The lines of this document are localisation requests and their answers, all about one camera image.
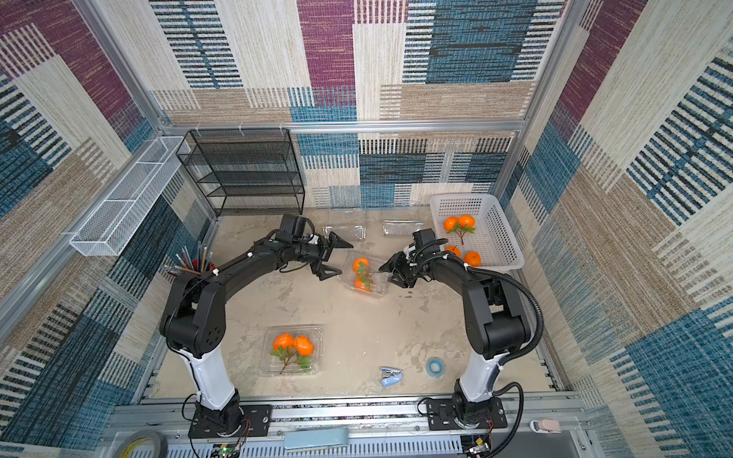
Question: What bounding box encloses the black wire shelf rack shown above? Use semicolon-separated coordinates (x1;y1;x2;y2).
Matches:
176;128;305;217

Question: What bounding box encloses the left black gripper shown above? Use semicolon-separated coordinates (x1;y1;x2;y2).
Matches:
294;234;356;282

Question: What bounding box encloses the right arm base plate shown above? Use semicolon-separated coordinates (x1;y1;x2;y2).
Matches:
417;397;508;431

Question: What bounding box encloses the red pencil cup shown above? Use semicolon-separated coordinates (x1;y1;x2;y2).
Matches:
161;244;217;277

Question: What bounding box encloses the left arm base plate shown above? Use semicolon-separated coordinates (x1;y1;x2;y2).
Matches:
188;403;272;440

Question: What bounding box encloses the blue tape roll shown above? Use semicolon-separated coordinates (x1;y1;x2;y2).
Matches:
425;357;445;379

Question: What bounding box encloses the clear clamshell container back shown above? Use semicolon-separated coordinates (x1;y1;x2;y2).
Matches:
383;219;425;237

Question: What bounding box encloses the pink white small device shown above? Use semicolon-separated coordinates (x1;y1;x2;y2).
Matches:
529;419;562;434

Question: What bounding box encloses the clear clamshell container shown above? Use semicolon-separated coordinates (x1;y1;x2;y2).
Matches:
338;250;391;298
383;219;425;237
324;224;367;244
260;326;324;377

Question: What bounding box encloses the white wire mesh tray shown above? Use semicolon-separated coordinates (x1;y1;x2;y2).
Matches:
70;137;183;257

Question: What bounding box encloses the grey tape roll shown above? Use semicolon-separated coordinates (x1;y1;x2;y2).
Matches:
113;429;168;458

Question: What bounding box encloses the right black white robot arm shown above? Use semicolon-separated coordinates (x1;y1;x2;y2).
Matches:
379;229;543;429

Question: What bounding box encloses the orange pair with leaves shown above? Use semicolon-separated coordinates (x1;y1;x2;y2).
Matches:
443;215;476;244

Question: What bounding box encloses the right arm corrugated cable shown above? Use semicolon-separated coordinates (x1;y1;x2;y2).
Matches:
468;267;544;458

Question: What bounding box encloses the clear clamshell container front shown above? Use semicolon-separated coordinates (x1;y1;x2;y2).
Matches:
260;326;324;377

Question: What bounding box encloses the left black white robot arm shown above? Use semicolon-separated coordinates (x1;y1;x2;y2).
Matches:
160;215;352;439

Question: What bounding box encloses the blue stapler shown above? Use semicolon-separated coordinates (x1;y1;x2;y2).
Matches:
380;366;404;387

